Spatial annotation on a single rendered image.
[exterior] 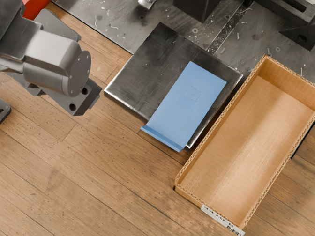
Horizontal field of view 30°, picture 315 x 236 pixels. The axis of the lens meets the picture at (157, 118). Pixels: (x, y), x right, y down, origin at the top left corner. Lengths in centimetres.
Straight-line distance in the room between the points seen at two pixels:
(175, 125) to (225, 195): 13
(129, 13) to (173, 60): 13
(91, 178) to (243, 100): 28
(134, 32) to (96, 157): 23
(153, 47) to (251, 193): 29
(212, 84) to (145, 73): 11
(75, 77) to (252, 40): 44
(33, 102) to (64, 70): 34
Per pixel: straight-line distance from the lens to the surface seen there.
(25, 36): 67
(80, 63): 68
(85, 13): 105
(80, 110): 73
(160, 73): 97
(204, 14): 102
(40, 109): 97
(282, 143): 97
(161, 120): 93
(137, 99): 95
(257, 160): 95
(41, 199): 93
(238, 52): 102
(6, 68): 70
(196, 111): 94
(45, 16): 80
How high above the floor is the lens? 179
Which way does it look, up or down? 68 degrees down
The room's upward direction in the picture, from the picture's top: 6 degrees clockwise
